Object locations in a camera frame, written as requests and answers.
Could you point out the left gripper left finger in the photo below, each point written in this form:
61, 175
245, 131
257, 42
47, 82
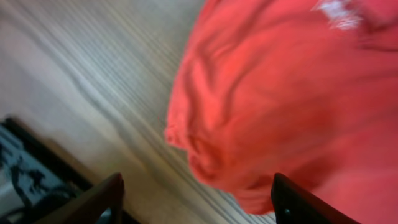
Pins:
90, 205

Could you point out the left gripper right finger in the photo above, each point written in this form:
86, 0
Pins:
293, 204

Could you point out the red soccer t-shirt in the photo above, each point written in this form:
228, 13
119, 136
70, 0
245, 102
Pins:
306, 88

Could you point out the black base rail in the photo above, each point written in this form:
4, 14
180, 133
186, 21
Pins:
34, 181

